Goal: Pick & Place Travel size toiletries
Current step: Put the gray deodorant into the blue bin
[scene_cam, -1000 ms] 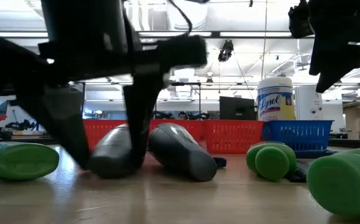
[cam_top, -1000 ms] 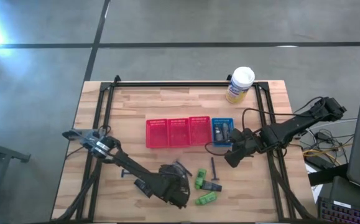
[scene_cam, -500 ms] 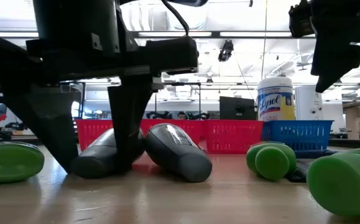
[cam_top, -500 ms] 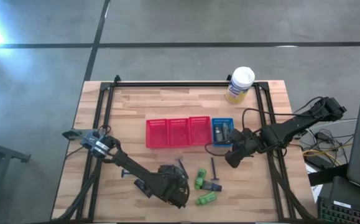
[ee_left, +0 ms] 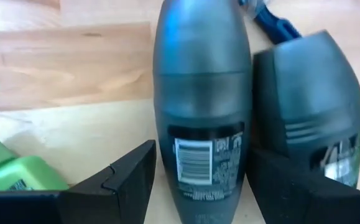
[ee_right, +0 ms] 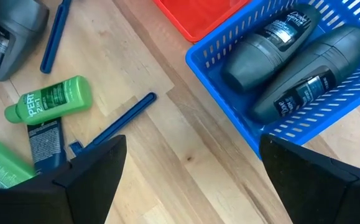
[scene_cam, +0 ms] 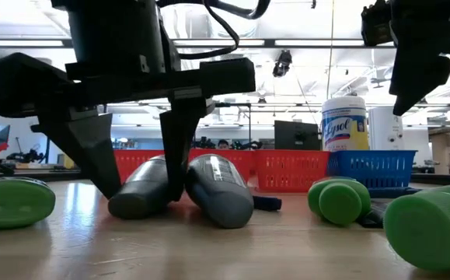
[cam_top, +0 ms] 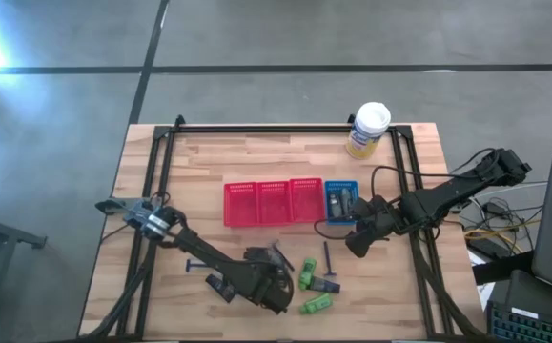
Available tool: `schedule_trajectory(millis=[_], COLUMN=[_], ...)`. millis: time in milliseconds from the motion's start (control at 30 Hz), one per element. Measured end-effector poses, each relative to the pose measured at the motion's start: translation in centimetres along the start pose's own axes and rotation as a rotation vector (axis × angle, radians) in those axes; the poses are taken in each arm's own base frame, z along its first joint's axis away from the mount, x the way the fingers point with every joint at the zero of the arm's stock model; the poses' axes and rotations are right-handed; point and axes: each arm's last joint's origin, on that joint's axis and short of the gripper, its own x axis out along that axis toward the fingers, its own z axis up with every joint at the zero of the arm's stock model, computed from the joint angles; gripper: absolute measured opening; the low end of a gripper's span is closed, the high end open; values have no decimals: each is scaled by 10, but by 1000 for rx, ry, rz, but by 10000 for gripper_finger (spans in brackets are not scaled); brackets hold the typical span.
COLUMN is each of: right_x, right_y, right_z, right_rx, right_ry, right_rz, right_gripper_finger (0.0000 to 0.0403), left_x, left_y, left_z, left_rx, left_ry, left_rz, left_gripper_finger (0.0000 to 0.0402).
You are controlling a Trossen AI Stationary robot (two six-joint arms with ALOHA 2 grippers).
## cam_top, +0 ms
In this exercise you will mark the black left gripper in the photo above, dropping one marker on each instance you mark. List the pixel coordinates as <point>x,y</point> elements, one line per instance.
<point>271,283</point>

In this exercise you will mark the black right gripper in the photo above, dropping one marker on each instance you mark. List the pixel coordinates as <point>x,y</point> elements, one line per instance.
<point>375,216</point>

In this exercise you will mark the green Pert shampoo bottle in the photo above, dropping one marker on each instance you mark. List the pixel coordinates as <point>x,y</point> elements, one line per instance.
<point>317,303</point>
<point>308,272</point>

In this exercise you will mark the dark grey body wash bottle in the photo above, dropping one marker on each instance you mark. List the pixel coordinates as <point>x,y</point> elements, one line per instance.
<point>346,200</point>
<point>333,204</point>

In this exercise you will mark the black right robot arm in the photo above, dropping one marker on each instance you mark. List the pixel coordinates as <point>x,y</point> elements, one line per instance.
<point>440,197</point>

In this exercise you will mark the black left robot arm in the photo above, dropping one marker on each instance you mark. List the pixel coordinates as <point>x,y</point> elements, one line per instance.
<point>209,259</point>

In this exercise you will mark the blue disposable razor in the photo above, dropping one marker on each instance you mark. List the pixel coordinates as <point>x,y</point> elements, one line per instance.
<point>326,257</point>
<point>189,265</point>

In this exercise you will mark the blue plastic basket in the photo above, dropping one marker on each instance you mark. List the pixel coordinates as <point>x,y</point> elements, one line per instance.
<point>326,205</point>

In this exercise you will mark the red plastic basket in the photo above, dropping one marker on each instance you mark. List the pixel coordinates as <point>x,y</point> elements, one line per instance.
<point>307,200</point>
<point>240,205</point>
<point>274,202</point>

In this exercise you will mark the Lysol wipes canister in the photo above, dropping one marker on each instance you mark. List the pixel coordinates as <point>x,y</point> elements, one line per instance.
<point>371,124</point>

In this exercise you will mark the black equipment box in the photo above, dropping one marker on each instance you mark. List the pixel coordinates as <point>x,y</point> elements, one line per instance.
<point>533,295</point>

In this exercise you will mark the black aluminium rig frame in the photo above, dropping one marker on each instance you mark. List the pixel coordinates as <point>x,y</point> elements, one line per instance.
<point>256,128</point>

